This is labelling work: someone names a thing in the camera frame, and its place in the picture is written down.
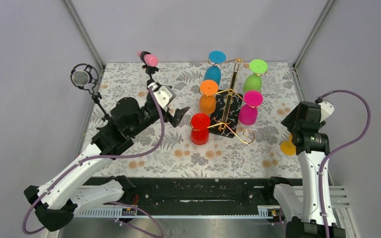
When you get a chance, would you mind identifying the red plastic wine glass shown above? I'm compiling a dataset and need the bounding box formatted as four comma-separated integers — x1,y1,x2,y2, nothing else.
190,113,210,145

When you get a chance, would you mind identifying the orange plastic wine glass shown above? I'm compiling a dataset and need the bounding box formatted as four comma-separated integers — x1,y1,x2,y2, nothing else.
198,79,218,115

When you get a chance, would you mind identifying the blue plastic wine glass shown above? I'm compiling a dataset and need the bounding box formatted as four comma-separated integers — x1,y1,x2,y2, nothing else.
203,51,226,86

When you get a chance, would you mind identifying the magenta plastic wine glass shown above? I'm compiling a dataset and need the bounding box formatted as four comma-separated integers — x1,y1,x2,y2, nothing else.
238,90,263,125

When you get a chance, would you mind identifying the green plastic wine glass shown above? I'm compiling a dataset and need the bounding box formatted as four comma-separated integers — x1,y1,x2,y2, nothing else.
243,59,268,93

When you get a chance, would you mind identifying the yellow plastic wine glass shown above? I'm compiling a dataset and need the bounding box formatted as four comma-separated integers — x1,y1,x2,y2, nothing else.
280,134,296,156

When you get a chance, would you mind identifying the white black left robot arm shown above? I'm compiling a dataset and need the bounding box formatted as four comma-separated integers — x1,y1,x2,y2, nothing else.
24,97,189,232

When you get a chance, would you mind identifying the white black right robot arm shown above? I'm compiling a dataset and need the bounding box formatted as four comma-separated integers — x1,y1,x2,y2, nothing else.
264,101,346,238

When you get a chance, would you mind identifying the floral patterned table cloth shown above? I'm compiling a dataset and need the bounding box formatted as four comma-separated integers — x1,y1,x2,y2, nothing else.
95,62,302,178

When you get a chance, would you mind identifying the pink microphone on black stand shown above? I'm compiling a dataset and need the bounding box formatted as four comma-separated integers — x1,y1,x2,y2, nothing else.
137,51,159,86

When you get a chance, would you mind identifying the grey studio microphone on stand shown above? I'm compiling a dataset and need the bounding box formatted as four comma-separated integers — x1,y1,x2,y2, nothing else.
70,63,110,121

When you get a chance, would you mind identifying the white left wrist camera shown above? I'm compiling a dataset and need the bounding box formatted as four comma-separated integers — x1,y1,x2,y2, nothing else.
147,83,176,112

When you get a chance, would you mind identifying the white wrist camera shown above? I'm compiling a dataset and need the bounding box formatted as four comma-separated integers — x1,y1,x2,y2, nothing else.
317,101,335,122
147,83,176,112

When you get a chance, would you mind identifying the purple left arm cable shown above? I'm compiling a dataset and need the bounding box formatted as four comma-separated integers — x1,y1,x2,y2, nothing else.
22,86,166,236

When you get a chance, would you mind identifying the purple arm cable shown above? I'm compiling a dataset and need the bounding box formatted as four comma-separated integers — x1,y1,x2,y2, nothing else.
315,89,372,238
22,86,166,236

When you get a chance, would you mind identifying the gold wire wine glass rack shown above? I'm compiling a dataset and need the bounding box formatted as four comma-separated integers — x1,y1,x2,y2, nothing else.
208,59,255,144

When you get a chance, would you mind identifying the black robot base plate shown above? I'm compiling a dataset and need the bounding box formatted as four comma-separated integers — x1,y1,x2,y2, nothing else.
102,177,305,217

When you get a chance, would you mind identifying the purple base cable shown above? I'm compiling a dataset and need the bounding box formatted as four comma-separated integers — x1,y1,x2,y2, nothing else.
110,202,166,238

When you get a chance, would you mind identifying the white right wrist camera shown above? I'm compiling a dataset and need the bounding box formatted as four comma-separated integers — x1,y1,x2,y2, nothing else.
317,101,335,122

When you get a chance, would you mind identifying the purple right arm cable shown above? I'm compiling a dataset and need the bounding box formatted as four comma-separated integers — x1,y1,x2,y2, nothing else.
315,89,372,238

